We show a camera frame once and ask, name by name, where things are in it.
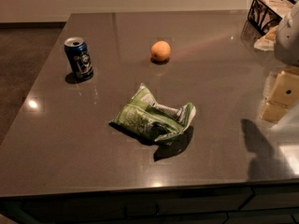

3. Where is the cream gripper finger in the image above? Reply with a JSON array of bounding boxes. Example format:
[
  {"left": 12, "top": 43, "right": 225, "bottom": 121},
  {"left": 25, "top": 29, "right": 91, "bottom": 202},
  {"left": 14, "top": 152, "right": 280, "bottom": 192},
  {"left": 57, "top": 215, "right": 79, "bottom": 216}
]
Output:
[{"left": 261, "top": 103, "right": 287, "bottom": 123}]

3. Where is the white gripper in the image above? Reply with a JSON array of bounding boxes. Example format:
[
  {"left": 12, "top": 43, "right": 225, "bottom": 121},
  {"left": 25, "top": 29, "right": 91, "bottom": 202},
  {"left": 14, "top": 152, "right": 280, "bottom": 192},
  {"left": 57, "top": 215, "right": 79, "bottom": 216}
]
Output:
[{"left": 269, "top": 1, "right": 299, "bottom": 107}]

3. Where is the green jalapeno chip bag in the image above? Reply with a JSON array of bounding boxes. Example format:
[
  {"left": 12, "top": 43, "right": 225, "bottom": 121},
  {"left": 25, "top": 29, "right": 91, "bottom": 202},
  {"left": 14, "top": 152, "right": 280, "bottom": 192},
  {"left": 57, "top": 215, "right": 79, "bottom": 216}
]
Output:
[{"left": 110, "top": 83, "right": 196, "bottom": 146}]

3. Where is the blue pepsi can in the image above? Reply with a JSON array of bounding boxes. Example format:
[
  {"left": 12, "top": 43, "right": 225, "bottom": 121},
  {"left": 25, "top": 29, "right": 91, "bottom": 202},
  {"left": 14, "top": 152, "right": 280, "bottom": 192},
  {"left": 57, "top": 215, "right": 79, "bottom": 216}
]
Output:
[{"left": 64, "top": 36, "right": 93, "bottom": 81}]

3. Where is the orange fruit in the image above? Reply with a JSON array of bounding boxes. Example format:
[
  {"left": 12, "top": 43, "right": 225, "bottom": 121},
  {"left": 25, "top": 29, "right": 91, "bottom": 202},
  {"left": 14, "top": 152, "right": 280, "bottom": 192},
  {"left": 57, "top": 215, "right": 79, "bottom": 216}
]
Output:
[{"left": 150, "top": 41, "right": 171, "bottom": 62}]

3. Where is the black wire basket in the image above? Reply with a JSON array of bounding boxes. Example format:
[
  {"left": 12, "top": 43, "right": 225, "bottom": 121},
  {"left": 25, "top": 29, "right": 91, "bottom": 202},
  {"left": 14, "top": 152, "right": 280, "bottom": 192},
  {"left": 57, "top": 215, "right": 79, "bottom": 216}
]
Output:
[{"left": 248, "top": 0, "right": 296, "bottom": 35}]

